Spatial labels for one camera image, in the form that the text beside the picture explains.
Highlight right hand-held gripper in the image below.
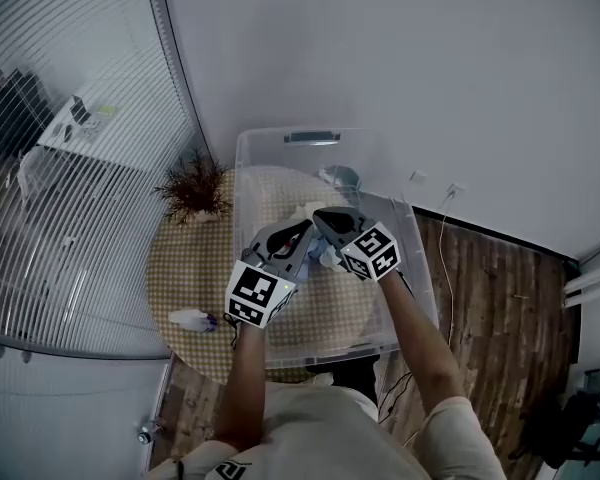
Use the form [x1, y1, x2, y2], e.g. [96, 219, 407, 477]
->
[311, 206, 401, 284]

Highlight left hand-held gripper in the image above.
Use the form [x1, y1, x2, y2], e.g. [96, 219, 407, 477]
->
[224, 218, 316, 330]

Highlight clear plastic storage bin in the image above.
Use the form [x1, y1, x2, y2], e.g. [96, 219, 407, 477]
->
[232, 126, 441, 370]

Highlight light blue clothes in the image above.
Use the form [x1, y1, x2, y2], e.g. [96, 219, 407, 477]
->
[294, 234, 342, 283]

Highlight cream clothes with red trim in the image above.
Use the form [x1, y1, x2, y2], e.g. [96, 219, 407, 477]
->
[288, 199, 350, 273]

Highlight person's left forearm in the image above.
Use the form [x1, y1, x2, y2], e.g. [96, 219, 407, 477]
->
[213, 316, 270, 453]

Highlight person's right forearm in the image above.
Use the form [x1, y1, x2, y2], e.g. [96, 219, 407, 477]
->
[377, 266, 467, 415]

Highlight round table with checked cloth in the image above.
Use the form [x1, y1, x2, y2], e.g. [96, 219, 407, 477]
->
[144, 164, 384, 385]

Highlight white spray bottle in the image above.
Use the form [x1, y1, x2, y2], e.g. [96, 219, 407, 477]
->
[168, 308, 219, 334]

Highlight small potted plant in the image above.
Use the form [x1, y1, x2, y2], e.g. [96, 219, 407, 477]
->
[153, 146, 235, 226]

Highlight person's light grey shirt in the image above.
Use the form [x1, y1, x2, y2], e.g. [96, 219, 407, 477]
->
[146, 381, 507, 480]

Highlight metal door stopper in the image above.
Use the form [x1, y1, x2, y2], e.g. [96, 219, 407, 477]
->
[136, 419, 167, 445]

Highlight white venetian blinds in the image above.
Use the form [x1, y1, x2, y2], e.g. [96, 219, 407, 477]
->
[0, 0, 204, 360]

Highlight white office desk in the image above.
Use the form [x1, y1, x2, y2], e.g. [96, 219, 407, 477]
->
[37, 82, 149, 172]

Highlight open laptop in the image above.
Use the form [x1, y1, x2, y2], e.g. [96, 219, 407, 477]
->
[69, 94, 93, 125]

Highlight black bag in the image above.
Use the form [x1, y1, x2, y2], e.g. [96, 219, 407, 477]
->
[508, 367, 600, 475]

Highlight black office chair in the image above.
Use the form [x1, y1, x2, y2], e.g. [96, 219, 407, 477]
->
[0, 66, 54, 162]

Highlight white power cable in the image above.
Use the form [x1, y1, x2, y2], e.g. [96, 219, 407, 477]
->
[436, 191, 457, 347]

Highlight black floor cable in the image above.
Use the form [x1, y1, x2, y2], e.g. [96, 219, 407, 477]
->
[376, 370, 417, 425]

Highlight white wall radiator pipes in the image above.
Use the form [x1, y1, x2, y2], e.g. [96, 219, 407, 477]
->
[561, 261, 600, 310]

